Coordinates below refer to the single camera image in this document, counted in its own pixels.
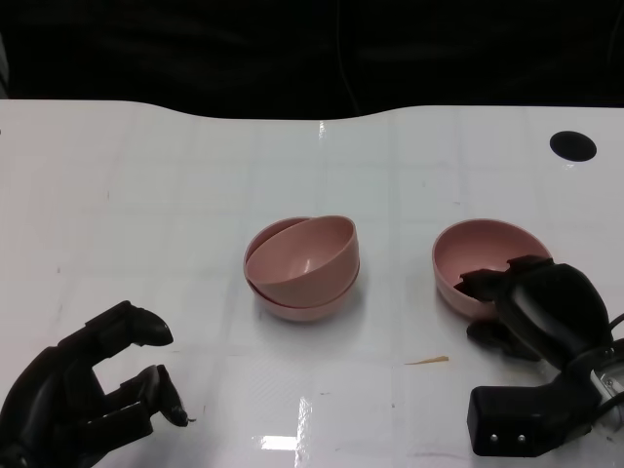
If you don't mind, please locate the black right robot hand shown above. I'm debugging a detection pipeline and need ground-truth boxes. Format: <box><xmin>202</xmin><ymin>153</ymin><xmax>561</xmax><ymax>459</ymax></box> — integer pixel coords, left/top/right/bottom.
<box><xmin>455</xmin><ymin>254</ymin><xmax>613</xmax><ymax>367</ymax></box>

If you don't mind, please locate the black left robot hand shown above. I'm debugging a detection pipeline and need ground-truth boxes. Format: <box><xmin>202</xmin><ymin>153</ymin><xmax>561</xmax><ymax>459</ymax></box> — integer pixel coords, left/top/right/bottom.
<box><xmin>0</xmin><ymin>300</ymin><xmax>197</xmax><ymax>468</ymax></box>

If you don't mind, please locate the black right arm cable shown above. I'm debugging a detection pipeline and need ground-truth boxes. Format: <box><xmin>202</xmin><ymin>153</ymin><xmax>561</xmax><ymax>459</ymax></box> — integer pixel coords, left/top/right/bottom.
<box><xmin>605</xmin><ymin>311</ymin><xmax>624</xmax><ymax>343</ymax></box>

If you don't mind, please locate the pink plastic bowl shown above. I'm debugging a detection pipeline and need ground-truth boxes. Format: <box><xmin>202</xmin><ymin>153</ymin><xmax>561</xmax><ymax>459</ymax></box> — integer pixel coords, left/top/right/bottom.
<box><xmin>243</xmin><ymin>217</ymin><xmax>363</xmax><ymax>323</ymax></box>
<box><xmin>431</xmin><ymin>218</ymin><xmax>555</xmax><ymax>322</ymax></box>
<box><xmin>246</xmin><ymin>215</ymin><xmax>360</xmax><ymax>299</ymax></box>

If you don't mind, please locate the black round table grommet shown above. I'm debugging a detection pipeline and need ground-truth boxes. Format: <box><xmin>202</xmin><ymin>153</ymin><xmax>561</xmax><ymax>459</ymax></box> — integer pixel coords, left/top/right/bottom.
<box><xmin>549</xmin><ymin>130</ymin><xmax>598</xmax><ymax>162</ymax></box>

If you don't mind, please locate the black backdrop cloth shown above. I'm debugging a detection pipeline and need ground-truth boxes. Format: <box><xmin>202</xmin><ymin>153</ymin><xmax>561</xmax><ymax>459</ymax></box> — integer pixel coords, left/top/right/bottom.
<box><xmin>0</xmin><ymin>0</ymin><xmax>624</xmax><ymax>119</ymax></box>

